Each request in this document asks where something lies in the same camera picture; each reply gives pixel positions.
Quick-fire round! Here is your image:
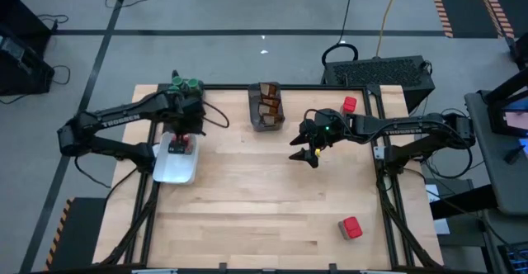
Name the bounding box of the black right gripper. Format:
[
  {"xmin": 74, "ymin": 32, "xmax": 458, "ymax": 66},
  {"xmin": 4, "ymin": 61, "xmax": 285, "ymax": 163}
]
[{"xmin": 288, "ymin": 108, "xmax": 352, "ymax": 169}]

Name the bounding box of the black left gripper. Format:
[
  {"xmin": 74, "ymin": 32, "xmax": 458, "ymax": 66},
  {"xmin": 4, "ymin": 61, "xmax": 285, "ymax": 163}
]
[{"xmin": 167, "ymin": 88, "xmax": 207, "ymax": 144}]

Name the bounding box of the red-lidded spice tin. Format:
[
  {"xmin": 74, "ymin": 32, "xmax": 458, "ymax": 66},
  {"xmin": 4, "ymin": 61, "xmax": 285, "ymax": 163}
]
[
  {"xmin": 337, "ymin": 215, "xmax": 364, "ymax": 241},
  {"xmin": 167, "ymin": 135, "xmax": 195, "ymax": 156},
  {"xmin": 340, "ymin": 96, "xmax": 358, "ymax": 117}
]

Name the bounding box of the white plastic bin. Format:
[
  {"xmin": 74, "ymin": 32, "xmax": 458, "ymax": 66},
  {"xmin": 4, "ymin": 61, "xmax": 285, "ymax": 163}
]
[{"xmin": 151, "ymin": 131, "xmax": 200, "ymax": 185}]

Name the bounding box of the dark grey plastic bin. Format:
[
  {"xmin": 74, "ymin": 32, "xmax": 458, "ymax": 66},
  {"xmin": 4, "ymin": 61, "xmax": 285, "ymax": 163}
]
[
  {"xmin": 247, "ymin": 82, "xmax": 285, "ymax": 133},
  {"xmin": 163, "ymin": 79, "xmax": 207, "ymax": 102}
]

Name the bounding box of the black computer case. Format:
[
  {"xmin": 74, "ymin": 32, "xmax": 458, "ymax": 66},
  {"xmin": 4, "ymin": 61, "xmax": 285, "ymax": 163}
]
[{"xmin": 321, "ymin": 54, "xmax": 436, "ymax": 114}]

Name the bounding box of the black hazard-striped floor mat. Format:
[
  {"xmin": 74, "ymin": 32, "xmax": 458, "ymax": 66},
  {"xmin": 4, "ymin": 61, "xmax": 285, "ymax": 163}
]
[
  {"xmin": 44, "ymin": 197, "xmax": 108, "ymax": 272},
  {"xmin": 427, "ymin": 0, "xmax": 516, "ymax": 40}
]

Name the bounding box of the black desk beam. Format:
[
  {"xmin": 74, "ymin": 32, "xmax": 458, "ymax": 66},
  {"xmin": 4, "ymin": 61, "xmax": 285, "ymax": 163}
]
[{"xmin": 428, "ymin": 182, "xmax": 498, "ymax": 221}]

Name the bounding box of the black equipment case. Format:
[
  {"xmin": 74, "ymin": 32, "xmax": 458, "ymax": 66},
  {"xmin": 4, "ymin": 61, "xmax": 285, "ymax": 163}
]
[
  {"xmin": 0, "ymin": 0, "xmax": 53, "ymax": 48},
  {"xmin": 0, "ymin": 34, "xmax": 56, "ymax": 97}
]

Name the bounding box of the grey desk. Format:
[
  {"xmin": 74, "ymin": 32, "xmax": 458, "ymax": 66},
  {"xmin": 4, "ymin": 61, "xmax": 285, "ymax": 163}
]
[{"xmin": 464, "ymin": 90, "xmax": 528, "ymax": 217}]

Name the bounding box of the black monitor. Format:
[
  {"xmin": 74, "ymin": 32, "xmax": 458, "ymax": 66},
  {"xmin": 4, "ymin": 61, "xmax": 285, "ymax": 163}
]
[{"xmin": 482, "ymin": 69, "xmax": 528, "ymax": 137}]

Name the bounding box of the black laptop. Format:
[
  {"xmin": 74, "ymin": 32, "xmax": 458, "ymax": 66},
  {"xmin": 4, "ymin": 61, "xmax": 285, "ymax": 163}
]
[{"xmin": 497, "ymin": 243, "xmax": 528, "ymax": 274}]

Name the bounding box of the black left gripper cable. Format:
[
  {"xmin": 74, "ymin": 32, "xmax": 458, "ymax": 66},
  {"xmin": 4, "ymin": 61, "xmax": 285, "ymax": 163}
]
[{"xmin": 200, "ymin": 99, "xmax": 230, "ymax": 129}]

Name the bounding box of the black aluminium table frame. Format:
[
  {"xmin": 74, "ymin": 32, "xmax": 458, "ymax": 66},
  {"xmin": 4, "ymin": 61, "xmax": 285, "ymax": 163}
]
[{"xmin": 93, "ymin": 69, "xmax": 445, "ymax": 272}]

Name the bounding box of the black looped floor cable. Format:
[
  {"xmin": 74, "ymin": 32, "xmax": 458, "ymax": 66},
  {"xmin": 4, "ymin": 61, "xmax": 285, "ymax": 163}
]
[{"xmin": 320, "ymin": 0, "xmax": 359, "ymax": 67}]

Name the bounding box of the orange floor cable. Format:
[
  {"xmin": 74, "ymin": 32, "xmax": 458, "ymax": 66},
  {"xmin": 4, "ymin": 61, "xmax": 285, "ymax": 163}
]
[{"xmin": 375, "ymin": 0, "xmax": 403, "ymax": 59}]

